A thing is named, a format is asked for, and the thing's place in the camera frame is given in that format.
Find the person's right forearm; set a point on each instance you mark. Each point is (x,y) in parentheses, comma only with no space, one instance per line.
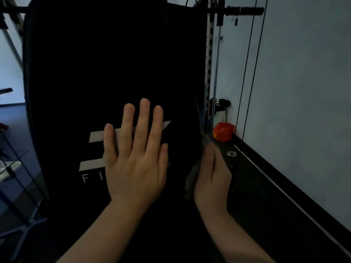
(233,238)

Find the person's right thumb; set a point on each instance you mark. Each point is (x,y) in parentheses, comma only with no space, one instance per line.
(208,161)

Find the silver perforated rack upright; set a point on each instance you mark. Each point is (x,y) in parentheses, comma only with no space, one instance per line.
(210,65)

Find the person's left forearm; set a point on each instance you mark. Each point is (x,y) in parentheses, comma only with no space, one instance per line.
(107,232)

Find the person's left thumb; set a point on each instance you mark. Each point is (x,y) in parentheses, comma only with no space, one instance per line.
(164,161)

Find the orange crumpled object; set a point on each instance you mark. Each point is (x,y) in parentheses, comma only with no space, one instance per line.
(223,131)

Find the person's left little finger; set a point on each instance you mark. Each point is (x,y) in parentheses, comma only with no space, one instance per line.
(110,143)

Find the long silver rail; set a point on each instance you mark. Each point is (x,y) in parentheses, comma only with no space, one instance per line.
(288,197)

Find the grey cleaning cloth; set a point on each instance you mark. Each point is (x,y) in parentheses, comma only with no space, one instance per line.
(193,175)

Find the round silver knob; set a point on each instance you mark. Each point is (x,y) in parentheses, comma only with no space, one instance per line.
(231,153)

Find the grey metal frame stand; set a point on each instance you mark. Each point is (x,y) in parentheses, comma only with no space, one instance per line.
(19,188)

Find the black horizontal bar with grip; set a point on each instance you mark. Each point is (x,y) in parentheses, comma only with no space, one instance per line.
(241,10)

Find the person's right hand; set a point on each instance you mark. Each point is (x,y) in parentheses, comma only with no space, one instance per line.
(212,186)

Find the black punching bag white logo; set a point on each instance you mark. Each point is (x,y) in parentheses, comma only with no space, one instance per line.
(96,65)

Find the slanted metal ladder frame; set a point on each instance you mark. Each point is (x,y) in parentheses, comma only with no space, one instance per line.
(12,32)

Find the person's left hand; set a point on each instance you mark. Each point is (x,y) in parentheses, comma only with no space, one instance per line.
(135,175)

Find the small plant in white pot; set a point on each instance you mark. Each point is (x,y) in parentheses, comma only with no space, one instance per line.
(220,112)

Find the person's left middle finger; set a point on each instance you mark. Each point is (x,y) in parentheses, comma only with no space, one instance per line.
(141,125)

